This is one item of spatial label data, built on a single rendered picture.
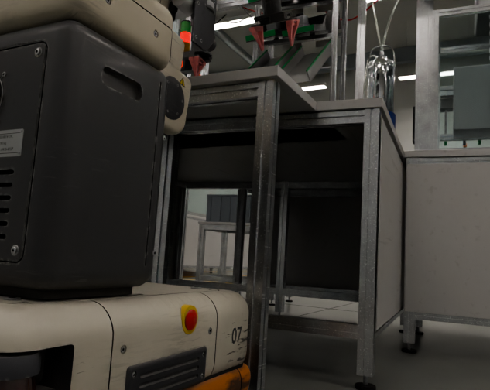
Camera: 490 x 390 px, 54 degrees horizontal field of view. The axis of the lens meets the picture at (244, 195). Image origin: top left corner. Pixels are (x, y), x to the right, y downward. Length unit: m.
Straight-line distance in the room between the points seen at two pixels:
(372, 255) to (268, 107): 0.53
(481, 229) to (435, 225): 0.17
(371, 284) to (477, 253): 0.80
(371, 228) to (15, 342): 1.08
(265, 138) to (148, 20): 0.51
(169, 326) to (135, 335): 0.09
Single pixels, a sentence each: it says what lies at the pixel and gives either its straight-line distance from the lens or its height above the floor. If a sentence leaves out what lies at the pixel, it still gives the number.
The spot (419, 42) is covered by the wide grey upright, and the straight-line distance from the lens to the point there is 3.07.
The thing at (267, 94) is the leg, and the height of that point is 0.79.
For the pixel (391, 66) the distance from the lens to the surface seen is 2.69.
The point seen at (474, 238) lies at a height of 0.49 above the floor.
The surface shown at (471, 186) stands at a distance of 2.21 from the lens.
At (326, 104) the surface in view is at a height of 0.85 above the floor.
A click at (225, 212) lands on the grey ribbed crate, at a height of 0.70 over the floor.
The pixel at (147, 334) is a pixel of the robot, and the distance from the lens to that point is 0.81.
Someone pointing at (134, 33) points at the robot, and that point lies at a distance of 0.86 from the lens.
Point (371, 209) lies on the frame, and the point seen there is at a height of 0.52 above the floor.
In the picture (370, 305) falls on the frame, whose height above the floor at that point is 0.24.
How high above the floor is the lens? 0.36
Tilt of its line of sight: 7 degrees up
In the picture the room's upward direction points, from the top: 3 degrees clockwise
